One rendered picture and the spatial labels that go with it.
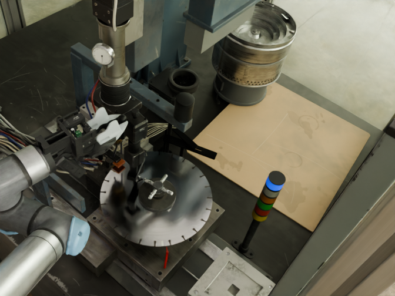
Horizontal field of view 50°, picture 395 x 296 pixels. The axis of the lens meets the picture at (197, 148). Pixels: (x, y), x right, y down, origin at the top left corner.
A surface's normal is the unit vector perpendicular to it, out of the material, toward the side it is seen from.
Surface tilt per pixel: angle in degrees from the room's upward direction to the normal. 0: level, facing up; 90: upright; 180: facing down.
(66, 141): 92
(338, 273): 90
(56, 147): 92
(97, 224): 0
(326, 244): 90
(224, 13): 69
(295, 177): 0
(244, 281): 0
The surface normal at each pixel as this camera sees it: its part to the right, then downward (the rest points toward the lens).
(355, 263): -0.61, 0.56
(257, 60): 0.00, 0.77
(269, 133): 0.13, -0.63
